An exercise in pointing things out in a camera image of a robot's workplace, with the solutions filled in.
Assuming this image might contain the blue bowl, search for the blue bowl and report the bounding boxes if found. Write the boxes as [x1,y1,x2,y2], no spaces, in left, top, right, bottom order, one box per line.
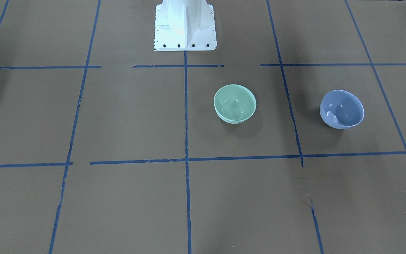
[319,90,365,129]

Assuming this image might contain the green bowl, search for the green bowl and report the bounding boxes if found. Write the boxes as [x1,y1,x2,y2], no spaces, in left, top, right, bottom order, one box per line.
[213,84,257,124]

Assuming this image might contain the brown paper table cover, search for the brown paper table cover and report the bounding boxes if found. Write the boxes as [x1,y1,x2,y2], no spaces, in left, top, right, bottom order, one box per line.
[0,0,406,254]

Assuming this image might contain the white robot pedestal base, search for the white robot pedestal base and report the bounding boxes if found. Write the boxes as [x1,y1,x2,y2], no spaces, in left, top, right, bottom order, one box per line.
[153,0,217,51]

